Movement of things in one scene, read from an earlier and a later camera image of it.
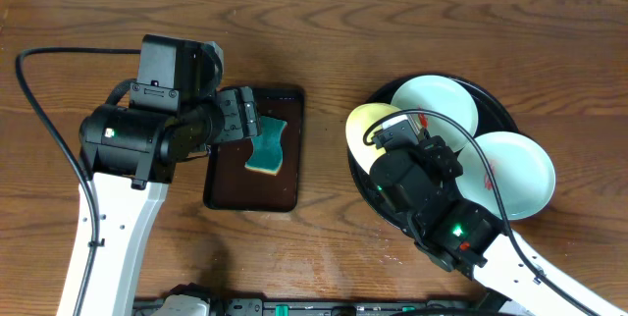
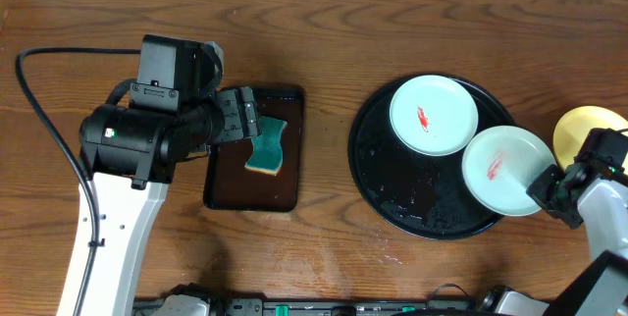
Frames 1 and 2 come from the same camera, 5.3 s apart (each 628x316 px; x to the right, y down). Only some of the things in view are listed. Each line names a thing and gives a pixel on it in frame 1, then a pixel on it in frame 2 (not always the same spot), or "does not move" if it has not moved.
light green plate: x=522 y=166 does not move
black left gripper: x=240 y=115 does not move
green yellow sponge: x=267 y=151 does not move
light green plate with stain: x=446 y=97 does not move
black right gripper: x=435 y=157 → x=541 y=188
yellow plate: x=359 y=119 → x=573 y=130
